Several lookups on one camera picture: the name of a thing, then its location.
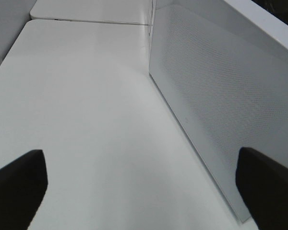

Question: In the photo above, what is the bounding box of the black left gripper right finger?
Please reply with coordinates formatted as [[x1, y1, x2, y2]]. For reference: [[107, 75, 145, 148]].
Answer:
[[235, 147, 288, 230]]

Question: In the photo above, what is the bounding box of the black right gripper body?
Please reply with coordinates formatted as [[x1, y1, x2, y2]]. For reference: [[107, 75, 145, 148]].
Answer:
[[253, 0, 288, 25]]

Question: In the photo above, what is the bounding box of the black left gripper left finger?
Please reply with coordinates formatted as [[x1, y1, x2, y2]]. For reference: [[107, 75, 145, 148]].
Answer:
[[0, 149, 48, 230]]

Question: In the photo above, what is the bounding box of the white microwave door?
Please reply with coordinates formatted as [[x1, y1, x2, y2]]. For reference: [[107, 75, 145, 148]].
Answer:
[[149, 0, 288, 222]]

